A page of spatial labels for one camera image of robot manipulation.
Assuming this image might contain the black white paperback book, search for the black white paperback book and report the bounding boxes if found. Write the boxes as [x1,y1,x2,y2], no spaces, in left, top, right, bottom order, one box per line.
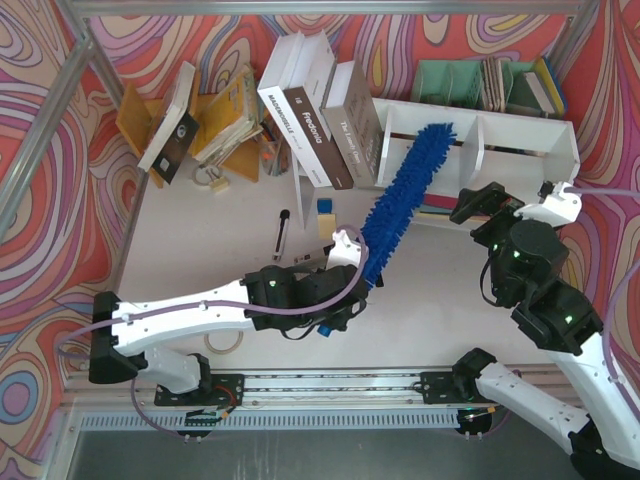
[138,61,199,184]

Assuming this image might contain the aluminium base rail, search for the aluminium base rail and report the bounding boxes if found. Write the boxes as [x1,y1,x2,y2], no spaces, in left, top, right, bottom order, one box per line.
[62,369,606,416]

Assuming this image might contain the blue microfiber duster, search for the blue microfiber duster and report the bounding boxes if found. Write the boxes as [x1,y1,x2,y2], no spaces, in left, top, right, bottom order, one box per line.
[336,123,456,292]

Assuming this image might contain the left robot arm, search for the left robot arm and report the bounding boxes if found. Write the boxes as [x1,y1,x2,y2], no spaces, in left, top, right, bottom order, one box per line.
[89,265,368,395]

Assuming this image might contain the stack of coloured folders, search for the stack of coloured folders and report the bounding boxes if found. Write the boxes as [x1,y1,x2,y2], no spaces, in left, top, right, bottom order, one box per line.
[419,194,458,217]

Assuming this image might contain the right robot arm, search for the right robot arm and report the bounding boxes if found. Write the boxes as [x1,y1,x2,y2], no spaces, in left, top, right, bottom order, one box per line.
[450,181,639,479]

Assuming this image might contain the masking tape roll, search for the masking tape roll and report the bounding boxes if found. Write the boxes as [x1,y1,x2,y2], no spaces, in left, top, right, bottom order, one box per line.
[204,331,244,355]

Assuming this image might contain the brown Fredonia book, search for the brown Fredonia book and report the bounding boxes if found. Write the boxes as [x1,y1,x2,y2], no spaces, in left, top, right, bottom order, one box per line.
[284,87,354,190]

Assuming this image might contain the yellow sticky note pad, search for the yellow sticky note pad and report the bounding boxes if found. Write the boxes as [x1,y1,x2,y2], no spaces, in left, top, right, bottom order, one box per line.
[317,213,337,240]

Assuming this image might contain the grey Lonely City book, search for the grey Lonely City book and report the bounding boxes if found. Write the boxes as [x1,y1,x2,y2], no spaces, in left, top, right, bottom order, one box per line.
[323,60,384,188]

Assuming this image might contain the yellow worn books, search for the yellow worn books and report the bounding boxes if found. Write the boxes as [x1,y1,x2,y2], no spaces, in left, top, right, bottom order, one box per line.
[192,64,261,166]

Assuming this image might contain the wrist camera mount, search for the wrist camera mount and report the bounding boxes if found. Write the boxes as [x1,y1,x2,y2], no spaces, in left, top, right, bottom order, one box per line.
[326,228,368,270]
[514,181,582,228]

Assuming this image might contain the blue eraser block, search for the blue eraser block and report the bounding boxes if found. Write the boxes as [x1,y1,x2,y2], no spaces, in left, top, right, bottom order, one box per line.
[316,198,333,215]

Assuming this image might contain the black white utility knife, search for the black white utility knife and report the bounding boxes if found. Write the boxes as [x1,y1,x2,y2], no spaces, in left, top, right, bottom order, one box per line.
[272,209,290,262]

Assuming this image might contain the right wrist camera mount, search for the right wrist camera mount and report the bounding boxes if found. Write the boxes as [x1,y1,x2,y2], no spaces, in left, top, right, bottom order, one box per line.
[514,181,582,228]

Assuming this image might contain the green file organizer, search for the green file organizer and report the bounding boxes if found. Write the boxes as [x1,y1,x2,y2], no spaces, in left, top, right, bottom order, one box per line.
[410,58,535,112]

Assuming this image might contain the blue yellow book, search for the blue yellow book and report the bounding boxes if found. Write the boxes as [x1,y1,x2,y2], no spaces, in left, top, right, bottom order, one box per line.
[526,56,568,118]

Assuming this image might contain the grey black stapler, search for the grey black stapler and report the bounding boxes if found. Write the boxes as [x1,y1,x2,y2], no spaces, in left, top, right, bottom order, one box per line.
[294,245,332,268]

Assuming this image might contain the small white shelf stand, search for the small white shelf stand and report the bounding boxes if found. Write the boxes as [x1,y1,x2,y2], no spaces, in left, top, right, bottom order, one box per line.
[292,154,315,230]

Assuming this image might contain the white Mademoiselle book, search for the white Mademoiselle book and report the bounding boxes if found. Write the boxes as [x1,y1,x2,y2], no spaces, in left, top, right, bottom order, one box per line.
[257,33,331,188]

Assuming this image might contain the white bookshelf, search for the white bookshelf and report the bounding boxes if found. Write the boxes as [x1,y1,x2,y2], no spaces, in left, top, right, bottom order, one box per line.
[374,98,581,206]

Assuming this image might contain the brass padlock with ring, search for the brass padlock with ring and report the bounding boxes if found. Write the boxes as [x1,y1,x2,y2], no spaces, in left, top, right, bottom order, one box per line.
[191,166,230,193]

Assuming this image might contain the pencil cup with pencils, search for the pencil cup with pencils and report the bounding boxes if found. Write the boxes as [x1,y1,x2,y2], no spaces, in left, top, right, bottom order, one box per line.
[259,116,291,177]

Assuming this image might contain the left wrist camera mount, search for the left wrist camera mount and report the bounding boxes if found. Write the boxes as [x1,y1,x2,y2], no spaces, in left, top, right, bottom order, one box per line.
[326,228,368,270]

